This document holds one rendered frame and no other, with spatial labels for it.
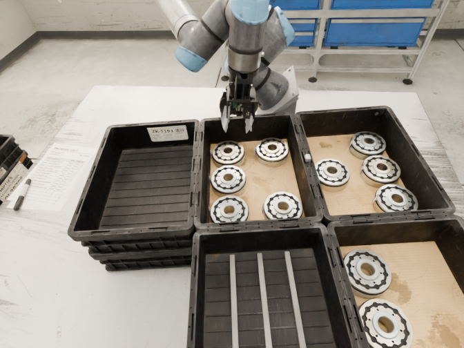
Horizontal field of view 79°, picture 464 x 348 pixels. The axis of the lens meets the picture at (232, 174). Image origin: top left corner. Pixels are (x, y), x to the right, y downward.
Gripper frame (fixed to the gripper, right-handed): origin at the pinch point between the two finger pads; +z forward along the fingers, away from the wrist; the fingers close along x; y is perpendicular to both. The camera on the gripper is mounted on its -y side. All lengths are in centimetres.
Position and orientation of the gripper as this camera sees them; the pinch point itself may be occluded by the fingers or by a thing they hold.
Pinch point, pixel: (236, 127)
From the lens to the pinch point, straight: 82.7
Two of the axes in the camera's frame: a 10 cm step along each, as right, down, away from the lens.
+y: 0.3, 7.6, -6.5
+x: 10.0, 0.2, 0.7
